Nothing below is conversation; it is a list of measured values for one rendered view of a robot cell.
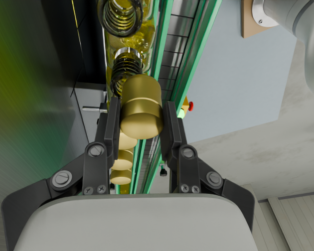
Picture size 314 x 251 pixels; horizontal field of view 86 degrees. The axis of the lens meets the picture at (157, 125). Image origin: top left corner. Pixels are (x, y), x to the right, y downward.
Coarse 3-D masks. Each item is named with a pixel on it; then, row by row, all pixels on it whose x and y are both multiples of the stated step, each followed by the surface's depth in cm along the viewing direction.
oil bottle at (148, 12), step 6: (96, 0) 15; (120, 0) 16; (126, 0) 16; (144, 0) 14; (150, 0) 15; (126, 6) 17; (144, 6) 15; (150, 6) 15; (144, 12) 15; (150, 12) 16; (144, 18) 16; (150, 18) 16
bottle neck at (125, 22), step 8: (104, 0) 10; (112, 0) 13; (128, 0) 10; (136, 0) 10; (96, 8) 10; (104, 8) 10; (112, 8) 13; (120, 8) 14; (128, 8) 14; (136, 8) 10; (104, 16) 11; (112, 16) 12; (120, 16) 13; (128, 16) 13; (136, 16) 11; (104, 24) 11; (112, 24) 11; (120, 24) 12; (128, 24) 12; (136, 24) 11; (112, 32) 11; (120, 32) 12; (128, 32) 12; (136, 32) 12
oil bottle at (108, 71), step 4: (108, 68) 22; (108, 72) 22; (108, 76) 22; (108, 80) 22; (108, 84) 22; (108, 88) 22; (108, 92) 22; (108, 96) 23; (112, 96) 22; (108, 100) 24
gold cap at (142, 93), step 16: (128, 80) 14; (144, 80) 14; (128, 96) 13; (144, 96) 12; (160, 96) 14; (128, 112) 12; (144, 112) 12; (160, 112) 13; (128, 128) 13; (144, 128) 13; (160, 128) 13
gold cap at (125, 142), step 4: (120, 132) 17; (120, 136) 18; (124, 136) 18; (128, 136) 18; (120, 140) 18; (124, 140) 18; (128, 140) 18; (132, 140) 18; (136, 140) 18; (120, 144) 19; (124, 144) 19; (128, 144) 19; (132, 144) 19; (136, 144) 19; (120, 148) 19; (124, 148) 19; (128, 148) 19
